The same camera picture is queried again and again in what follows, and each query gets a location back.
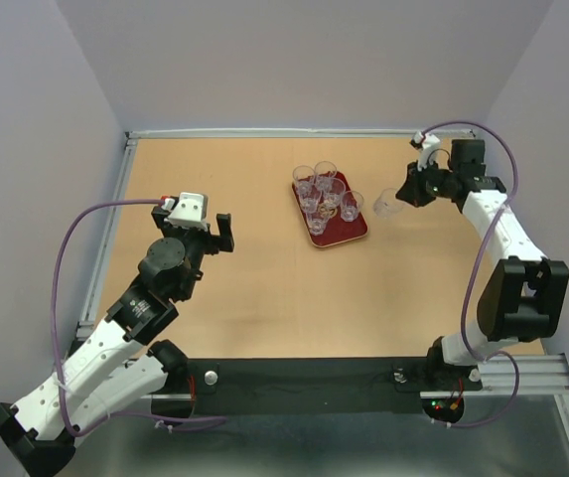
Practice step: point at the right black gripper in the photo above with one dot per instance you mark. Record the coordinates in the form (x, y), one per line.
(410, 190)

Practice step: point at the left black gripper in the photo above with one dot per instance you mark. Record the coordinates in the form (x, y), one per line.
(214, 242)

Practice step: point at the clear faceted glass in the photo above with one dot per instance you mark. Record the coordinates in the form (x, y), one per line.
(303, 180)

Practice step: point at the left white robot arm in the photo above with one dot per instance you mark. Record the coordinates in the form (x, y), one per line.
(122, 359)

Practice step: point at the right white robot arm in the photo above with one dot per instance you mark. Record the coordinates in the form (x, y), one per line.
(523, 298)

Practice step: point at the red lacquer tray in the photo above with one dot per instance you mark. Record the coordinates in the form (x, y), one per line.
(337, 231)

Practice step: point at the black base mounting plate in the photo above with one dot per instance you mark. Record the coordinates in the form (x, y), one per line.
(231, 387)

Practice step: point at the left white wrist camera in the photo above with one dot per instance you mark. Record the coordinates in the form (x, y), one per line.
(190, 211)

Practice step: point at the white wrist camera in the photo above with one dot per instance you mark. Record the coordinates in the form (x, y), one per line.
(428, 146)
(190, 211)

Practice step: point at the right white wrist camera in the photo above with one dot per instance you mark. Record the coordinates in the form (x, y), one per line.
(428, 146)

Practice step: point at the aluminium table edge rail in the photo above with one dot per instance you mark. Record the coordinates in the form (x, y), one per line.
(256, 132)

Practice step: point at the left aluminium side rail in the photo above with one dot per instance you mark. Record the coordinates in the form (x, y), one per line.
(84, 318)

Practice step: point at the right aluminium front rail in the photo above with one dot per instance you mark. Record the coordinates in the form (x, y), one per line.
(539, 376)

